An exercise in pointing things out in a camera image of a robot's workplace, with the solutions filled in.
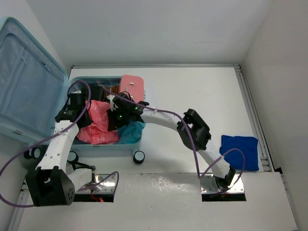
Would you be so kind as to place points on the light blue suitcase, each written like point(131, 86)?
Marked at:
point(34, 89)

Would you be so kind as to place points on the pink printed garment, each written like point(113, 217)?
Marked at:
point(97, 133)

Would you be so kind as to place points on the brown pants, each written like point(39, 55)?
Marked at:
point(115, 89)

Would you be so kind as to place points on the pink vanity case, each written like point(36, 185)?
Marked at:
point(134, 85)

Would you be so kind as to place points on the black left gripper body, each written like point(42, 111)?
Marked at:
point(87, 120)

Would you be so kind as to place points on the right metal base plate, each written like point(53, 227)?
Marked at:
point(209, 185)

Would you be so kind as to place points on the turquoise cloth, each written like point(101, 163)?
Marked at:
point(131, 133)

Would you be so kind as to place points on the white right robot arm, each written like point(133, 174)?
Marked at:
point(192, 129)

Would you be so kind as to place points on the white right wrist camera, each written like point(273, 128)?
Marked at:
point(110, 98)

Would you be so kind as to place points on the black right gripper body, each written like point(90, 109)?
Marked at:
point(119, 117)

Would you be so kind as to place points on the black pouch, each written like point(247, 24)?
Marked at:
point(97, 93)

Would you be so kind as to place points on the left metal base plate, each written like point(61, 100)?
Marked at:
point(102, 183)

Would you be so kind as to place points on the metal base plate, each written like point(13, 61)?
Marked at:
point(102, 183)
point(209, 185)

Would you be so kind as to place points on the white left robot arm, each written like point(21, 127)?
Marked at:
point(48, 183)

